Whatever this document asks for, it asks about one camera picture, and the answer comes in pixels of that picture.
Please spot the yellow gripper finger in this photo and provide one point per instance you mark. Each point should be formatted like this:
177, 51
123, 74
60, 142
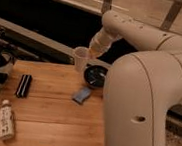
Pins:
94, 54

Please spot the metal railing frame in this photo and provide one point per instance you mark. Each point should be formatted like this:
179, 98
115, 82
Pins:
107, 2

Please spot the blue sponge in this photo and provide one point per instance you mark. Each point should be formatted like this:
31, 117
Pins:
81, 95

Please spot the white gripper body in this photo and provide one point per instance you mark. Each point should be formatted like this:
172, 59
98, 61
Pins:
102, 41

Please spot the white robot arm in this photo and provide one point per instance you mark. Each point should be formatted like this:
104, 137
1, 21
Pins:
142, 86

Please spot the black ceramic bowl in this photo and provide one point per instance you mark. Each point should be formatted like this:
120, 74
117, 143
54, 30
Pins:
95, 76

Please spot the black striped case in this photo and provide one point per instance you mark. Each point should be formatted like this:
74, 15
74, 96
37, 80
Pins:
23, 86

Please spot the white plastic bottle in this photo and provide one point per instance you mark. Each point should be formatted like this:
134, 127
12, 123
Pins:
6, 121

